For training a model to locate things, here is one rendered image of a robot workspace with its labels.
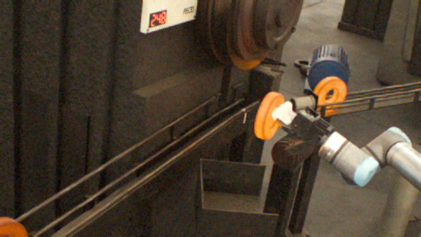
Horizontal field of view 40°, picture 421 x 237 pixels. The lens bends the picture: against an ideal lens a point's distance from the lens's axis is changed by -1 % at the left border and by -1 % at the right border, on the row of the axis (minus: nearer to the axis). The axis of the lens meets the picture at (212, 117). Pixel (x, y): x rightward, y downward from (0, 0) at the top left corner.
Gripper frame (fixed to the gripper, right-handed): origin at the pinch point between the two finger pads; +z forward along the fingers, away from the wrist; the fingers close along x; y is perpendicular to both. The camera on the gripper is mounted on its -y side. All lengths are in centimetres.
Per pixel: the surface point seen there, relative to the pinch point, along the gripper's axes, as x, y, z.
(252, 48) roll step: -9.3, 9.5, 18.4
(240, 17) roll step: -0.8, 20.1, 23.3
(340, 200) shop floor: -107, -79, -28
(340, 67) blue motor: -222, -65, 31
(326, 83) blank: -59, -8, 1
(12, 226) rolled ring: 85, -16, 17
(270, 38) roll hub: -11.1, 15.5, 15.0
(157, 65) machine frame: 16.8, -1.3, 34.7
